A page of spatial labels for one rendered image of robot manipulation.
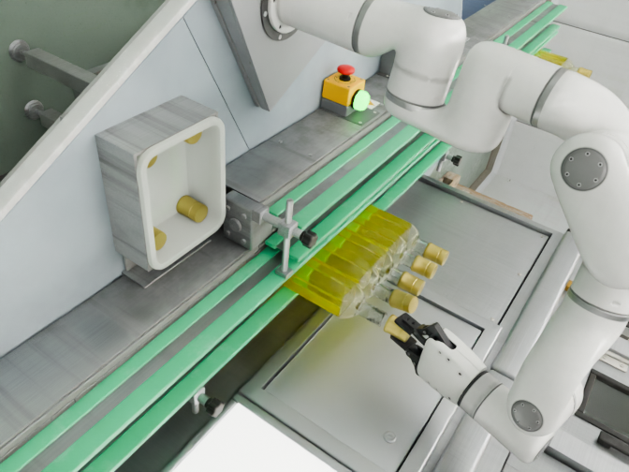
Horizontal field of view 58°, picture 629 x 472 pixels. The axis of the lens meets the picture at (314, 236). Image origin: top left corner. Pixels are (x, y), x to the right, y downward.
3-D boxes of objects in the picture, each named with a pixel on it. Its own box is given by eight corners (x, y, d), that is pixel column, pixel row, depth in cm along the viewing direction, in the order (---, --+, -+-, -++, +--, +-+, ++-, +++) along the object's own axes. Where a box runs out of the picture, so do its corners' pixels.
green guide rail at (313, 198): (266, 213, 103) (301, 232, 100) (266, 209, 103) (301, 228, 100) (546, 3, 219) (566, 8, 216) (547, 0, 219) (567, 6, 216)
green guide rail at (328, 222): (264, 243, 108) (298, 262, 105) (264, 240, 107) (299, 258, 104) (539, 22, 224) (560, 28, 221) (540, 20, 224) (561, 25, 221)
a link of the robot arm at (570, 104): (551, 63, 71) (668, 109, 65) (573, 70, 82) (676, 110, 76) (501, 162, 77) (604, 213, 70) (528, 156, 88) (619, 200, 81)
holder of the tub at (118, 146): (119, 274, 97) (152, 295, 94) (95, 134, 80) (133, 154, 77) (190, 227, 109) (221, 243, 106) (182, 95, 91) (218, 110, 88)
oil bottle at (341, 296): (260, 274, 113) (351, 326, 105) (261, 254, 110) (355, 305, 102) (277, 259, 117) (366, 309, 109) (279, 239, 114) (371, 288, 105)
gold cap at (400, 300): (389, 310, 107) (408, 317, 105) (387, 295, 106) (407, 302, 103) (400, 301, 109) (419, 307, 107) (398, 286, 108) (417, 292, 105)
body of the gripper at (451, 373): (483, 399, 98) (433, 358, 104) (501, 362, 92) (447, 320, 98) (457, 423, 94) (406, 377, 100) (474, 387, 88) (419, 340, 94)
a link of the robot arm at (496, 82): (572, 63, 79) (524, 164, 88) (428, 7, 90) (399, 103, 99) (549, 71, 72) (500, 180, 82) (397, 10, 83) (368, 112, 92)
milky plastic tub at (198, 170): (116, 253, 94) (153, 277, 90) (95, 134, 79) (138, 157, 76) (191, 205, 105) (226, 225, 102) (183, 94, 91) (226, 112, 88)
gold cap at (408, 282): (395, 289, 112) (415, 300, 110) (399, 277, 110) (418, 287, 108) (403, 280, 114) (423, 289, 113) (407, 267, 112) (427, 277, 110)
